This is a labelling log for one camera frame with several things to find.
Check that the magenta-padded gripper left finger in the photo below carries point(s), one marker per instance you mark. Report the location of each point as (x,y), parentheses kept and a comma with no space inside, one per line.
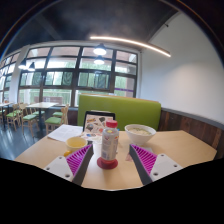
(79,160)

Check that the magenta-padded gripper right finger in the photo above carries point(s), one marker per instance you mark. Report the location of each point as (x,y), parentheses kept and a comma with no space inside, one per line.
(144,161)

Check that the clear red-capped drink bottle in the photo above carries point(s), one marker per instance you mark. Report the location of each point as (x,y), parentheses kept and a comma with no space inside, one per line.
(109,141)

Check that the yellow mug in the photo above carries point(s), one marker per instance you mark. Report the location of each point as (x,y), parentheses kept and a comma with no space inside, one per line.
(76,143)

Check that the colourful printed leaflet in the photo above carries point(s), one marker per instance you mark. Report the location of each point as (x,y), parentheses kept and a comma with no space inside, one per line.
(92,136)

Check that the flat round red coaster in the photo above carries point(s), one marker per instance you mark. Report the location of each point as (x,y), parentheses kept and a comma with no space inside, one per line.
(107,164)

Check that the white bowl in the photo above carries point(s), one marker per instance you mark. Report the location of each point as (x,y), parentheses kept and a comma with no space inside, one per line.
(140,133)

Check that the white paper booklet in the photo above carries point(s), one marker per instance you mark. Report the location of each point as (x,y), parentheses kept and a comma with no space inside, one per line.
(65,132)

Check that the black-framed picture stand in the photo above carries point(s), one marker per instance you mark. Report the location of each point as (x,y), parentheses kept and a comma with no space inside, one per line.
(96,121)

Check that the green upholstered bench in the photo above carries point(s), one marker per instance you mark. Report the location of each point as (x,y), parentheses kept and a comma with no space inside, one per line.
(133,108)

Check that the group of green-seated wooden chairs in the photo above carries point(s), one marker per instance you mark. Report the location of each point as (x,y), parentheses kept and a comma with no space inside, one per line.
(30,117)

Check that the wooden dining table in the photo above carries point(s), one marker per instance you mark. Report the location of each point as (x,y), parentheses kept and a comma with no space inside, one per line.
(41,105)

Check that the group of pendant lamps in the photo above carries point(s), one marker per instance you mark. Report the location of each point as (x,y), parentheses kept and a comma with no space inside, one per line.
(99,50)

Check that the long linear ceiling light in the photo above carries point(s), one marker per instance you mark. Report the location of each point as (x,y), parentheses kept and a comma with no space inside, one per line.
(133,42)

